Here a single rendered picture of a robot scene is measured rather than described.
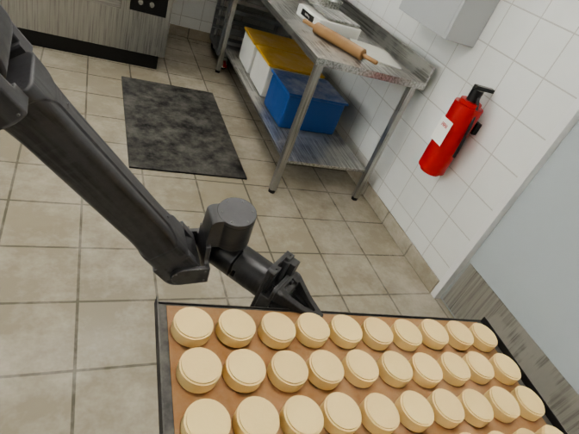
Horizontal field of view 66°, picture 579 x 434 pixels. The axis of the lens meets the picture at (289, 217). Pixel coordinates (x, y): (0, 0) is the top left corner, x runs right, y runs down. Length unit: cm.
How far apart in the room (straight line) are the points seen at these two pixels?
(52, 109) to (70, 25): 337
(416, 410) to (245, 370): 24
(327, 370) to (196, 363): 17
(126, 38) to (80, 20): 32
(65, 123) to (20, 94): 5
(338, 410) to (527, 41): 211
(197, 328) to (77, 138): 26
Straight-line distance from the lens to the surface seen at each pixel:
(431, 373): 71
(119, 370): 175
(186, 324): 57
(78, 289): 197
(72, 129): 49
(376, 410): 61
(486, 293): 244
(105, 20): 381
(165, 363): 56
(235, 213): 64
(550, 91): 231
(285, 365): 58
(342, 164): 292
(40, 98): 46
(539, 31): 244
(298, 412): 55
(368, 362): 65
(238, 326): 59
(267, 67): 338
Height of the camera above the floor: 147
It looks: 34 degrees down
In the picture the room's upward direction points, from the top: 23 degrees clockwise
